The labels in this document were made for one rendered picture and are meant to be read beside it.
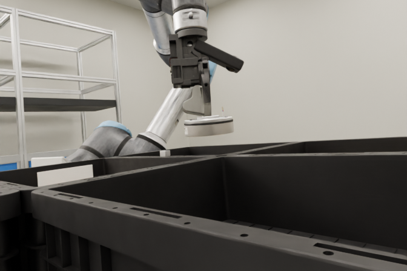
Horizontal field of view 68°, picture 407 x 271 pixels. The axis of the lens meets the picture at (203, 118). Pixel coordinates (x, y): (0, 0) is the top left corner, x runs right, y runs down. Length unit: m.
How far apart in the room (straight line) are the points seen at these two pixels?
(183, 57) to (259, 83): 3.35
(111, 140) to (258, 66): 3.18
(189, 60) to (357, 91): 3.01
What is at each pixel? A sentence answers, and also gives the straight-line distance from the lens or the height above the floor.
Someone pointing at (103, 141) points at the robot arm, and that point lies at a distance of 1.03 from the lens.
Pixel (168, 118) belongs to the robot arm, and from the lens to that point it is 1.04.
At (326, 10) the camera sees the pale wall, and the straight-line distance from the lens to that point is 3.80.
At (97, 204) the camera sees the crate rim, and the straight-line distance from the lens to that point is 0.22.
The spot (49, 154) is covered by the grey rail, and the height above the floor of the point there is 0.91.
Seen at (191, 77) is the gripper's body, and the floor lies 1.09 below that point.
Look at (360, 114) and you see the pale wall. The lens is 3.54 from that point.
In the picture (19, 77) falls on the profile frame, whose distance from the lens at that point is 2.57.
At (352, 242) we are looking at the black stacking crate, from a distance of 0.42.
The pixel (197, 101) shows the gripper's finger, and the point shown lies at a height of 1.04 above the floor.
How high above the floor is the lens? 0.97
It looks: 3 degrees up
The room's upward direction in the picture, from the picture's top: 5 degrees counter-clockwise
